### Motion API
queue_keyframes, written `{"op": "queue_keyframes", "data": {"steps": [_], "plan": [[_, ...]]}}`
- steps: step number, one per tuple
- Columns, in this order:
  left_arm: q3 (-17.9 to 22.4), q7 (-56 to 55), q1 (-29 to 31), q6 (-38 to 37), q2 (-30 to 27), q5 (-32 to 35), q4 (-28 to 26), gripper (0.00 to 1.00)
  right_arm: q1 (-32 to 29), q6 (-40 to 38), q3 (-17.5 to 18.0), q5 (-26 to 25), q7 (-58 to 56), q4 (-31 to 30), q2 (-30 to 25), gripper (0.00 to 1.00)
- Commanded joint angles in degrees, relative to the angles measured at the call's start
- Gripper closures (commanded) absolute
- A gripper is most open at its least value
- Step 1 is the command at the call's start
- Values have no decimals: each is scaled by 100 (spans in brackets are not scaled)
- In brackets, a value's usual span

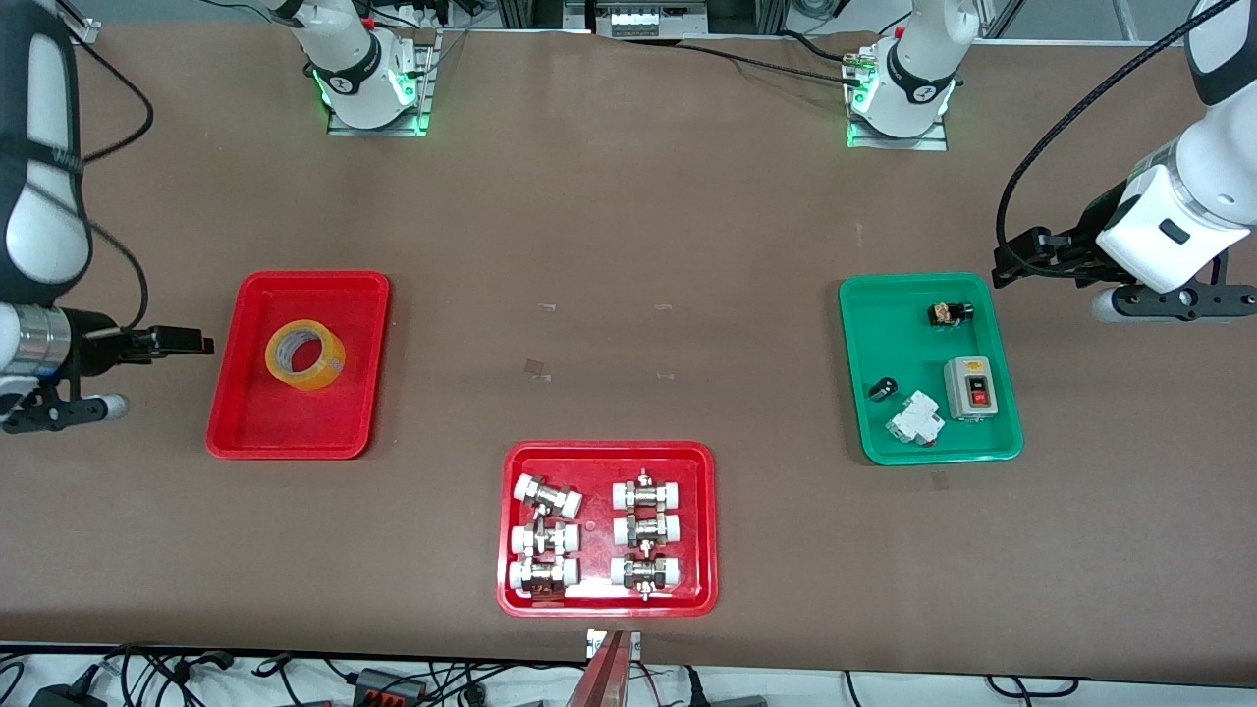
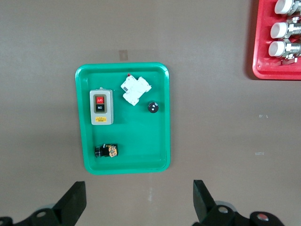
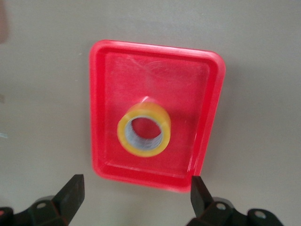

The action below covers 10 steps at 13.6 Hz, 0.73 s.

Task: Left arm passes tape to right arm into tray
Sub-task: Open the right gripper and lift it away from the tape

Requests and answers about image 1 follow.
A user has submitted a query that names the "aluminium frame post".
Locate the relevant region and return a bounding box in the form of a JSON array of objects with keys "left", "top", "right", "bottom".
[{"left": 59, "top": 0, "right": 101, "bottom": 46}]

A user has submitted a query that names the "black cable across table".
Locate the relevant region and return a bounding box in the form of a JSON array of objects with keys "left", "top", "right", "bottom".
[{"left": 678, "top": 34, "right": 865, "bottom": 85}]

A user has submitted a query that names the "red metal clamp bar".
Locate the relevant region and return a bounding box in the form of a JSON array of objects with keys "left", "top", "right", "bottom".
[{"left": 565, "top": 630, "right": 629, "bottom": 707}]

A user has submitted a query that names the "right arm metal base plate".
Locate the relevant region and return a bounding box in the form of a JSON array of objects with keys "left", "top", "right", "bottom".
[{"left": 327, "top": 29, "right": 434, "bottom": 136}]

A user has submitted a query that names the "yellow clear tape roll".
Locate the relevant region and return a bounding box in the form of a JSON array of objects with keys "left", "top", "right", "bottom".
[{"left": 265, "top": 319, "right": 348, "bottom": 392}]

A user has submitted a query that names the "black power adapter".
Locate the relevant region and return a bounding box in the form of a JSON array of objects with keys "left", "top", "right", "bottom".
[{"left": 29, "top": 671, "right": 107, "bottom": 707}]

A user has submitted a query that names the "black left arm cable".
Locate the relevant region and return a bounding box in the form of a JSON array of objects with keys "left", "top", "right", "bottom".
[{"left": 995, "top": 0, "right": 1243, "bottom": 281}]

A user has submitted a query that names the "white metal pipe fitting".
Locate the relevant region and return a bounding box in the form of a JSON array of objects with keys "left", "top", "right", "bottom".
[
  {"left": 612, "top": 469, "right": 685, "bottom": 512},
  {"left": 510, "top": 520, "right": 581, "bottom": 557},
  {"left": 513, "top": 474, "right": 584, "bottom": 519},
  {"left": 613, "top": 511, "right": 683, "bottom": 548},
  {"left": 508, "top": 556, "right": 581, "bottom": 599},
  {"left": 610, "top": 553, "right": 683, "bottom": 601}
]

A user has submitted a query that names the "empty red plastic tray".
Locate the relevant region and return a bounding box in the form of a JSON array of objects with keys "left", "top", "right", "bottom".
[{"left": 204, "top": 270, "right": 392, "bottom": 461}]

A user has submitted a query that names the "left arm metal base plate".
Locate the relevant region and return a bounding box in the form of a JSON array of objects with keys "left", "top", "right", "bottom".
[{"left": 847, "top": 49, "right": 951, "bottom": 151}]

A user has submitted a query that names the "white bracket plate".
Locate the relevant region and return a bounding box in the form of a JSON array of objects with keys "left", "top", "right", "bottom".
[{"left": 586, "top": 628, "right": 642, "bottom": 661}]

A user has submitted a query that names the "green plastic tray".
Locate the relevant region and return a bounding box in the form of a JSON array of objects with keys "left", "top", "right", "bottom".
[{"left": 838, "top": 272, "right": 1025, "bottom": 466}]

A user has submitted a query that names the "white circuit breaker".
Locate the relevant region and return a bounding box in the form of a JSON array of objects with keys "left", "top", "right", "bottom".
[{"left": 885, "top": 390, "right": 947, "bottom": 448}]

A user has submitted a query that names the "black orange connector box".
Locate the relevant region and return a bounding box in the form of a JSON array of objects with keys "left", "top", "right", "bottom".
[{"left": 354, "top": 668, "right": 429, "bottom": 707}]

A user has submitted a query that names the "grey push-button switch box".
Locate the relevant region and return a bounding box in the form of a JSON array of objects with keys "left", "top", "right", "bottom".
[{"left": 943, "top": 355, "right": 1005, "bottom": 423}]

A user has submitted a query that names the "red tray with fittings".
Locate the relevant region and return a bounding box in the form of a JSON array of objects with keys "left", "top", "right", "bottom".
[{"left": 496, "top": 440, "right": 720, "bottom": 619}]

